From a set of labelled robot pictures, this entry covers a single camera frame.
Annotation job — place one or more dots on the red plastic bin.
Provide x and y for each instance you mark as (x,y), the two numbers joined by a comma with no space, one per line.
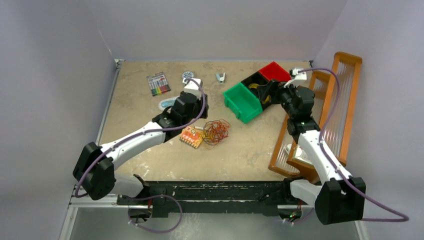
(273,71)

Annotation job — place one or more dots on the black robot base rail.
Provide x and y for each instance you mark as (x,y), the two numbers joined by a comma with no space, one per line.
(270,198)

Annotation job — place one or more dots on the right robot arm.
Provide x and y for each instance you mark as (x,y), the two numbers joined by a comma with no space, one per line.
(339,197)

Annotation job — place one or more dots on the correction tape blister pack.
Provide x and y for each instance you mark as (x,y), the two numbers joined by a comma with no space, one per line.
(169,102)

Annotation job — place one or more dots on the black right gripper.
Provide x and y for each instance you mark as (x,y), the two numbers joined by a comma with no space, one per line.
(283,88)

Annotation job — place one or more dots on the wooden rack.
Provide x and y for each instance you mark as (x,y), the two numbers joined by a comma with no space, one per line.
(334,106)

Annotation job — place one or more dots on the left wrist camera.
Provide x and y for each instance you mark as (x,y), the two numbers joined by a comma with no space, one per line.
(192,86)

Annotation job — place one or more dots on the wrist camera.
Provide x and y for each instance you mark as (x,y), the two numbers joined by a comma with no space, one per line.
(298,77)
(192,86)

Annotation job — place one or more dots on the round paint jar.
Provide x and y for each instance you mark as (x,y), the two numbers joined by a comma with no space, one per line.
(187,75)

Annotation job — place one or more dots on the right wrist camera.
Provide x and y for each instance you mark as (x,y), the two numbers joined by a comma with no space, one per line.
(298,77)

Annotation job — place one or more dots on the aluminium table edge rail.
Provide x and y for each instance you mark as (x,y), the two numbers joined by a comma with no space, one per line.
(72,211)

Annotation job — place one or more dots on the orange spiral notebook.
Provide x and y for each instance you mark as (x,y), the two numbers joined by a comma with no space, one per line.
(191,136)

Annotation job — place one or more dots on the marker pen set pack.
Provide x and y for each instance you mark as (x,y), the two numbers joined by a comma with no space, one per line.
(158,84)

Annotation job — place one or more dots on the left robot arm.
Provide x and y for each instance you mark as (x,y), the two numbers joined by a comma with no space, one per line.
(96,166)

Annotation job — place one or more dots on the green plastic bin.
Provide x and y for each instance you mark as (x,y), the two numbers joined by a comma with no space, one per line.
(242,102)

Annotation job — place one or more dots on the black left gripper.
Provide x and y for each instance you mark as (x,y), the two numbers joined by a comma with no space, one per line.
(199,104)

